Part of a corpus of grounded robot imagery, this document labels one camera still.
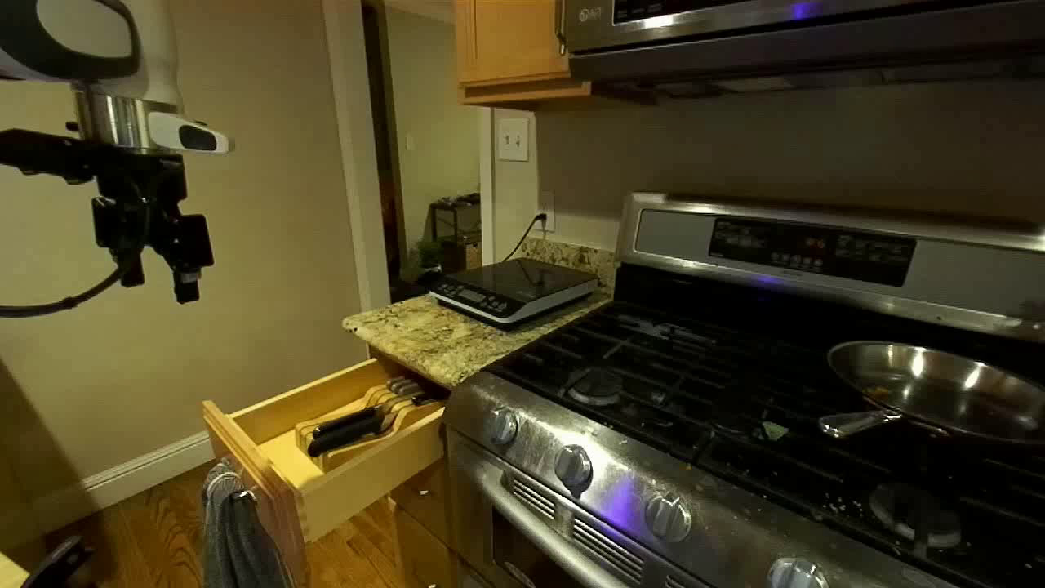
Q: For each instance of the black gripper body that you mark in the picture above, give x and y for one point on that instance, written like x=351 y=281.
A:
x=141 y=208

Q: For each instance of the wooden kitchen drawer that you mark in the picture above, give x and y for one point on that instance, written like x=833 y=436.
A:
x=327 y=490

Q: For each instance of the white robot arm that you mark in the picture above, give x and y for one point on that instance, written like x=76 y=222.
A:
x=133 y=65

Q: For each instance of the white baseboard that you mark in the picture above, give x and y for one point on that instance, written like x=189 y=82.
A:
x=141 y=476

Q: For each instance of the wooden knife tray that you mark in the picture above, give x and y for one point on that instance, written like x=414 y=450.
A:
x=377 y=420

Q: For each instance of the grey hanging towel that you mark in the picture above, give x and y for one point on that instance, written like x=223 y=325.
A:
x=235 y=534

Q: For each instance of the granite countertop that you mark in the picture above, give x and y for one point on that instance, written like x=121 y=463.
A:
x=446 y=338

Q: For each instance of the dark background shelf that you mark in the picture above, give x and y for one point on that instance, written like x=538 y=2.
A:
x=455 y=229

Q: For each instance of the black object on floor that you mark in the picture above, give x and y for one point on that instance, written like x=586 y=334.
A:
x=61 y=564

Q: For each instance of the black portable induction cooktop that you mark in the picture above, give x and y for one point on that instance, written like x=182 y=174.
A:
x=512 y=288

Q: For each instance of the wooden base cabinet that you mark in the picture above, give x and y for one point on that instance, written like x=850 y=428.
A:
x=420 y=534

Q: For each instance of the silver stove knob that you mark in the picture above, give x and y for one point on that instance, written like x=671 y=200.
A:
x=667 y=517
x=573 y=468
x=500 y=427

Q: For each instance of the stainless steel gas stove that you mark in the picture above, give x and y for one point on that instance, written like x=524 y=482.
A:
x=696 y=359

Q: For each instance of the black cast iron grate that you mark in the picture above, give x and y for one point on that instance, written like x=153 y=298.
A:
x=696 y=376

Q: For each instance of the stainless steel microwave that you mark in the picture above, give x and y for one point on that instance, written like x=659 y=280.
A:
x=806 y=33

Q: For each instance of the stainless steel frying pan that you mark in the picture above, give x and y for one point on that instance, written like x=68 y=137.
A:
x=949 y=393

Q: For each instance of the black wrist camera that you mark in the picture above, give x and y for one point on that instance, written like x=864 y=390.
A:
x=49 y=150

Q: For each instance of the white door frame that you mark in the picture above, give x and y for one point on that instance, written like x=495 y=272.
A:
x=358 y=150

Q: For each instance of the white light switch plate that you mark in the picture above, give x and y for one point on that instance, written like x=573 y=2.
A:
x=512 y=137

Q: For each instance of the white wall outlet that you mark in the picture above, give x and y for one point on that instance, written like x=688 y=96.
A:
x=546 y=221

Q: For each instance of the wooden wall cabinet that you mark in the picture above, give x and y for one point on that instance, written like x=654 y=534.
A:
x=512 y=51

